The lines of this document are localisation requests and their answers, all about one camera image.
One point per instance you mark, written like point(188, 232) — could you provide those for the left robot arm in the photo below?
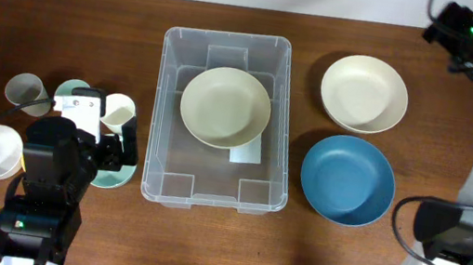
point(63, 154)

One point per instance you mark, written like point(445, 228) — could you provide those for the clear plastic storage bin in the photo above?
point(181, 171)

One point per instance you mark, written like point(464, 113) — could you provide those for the yellow small bowl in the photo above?
point(22, 162)

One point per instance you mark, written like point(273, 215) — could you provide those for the blue plate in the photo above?
point(348, 181)

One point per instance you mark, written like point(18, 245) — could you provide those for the grey plastic cup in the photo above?
point(26, 87)

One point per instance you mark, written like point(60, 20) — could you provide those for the cream plastic cup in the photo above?
point(119, 110)

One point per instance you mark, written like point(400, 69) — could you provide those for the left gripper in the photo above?
point(110, 145)

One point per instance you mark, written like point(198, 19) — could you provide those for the cream plate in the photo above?
point(225, 107)
point(363, 94)

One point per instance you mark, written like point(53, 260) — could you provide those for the green plastic cup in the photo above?
point(65, 88)

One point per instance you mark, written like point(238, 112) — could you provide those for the green small bowl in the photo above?
point(113, 179)

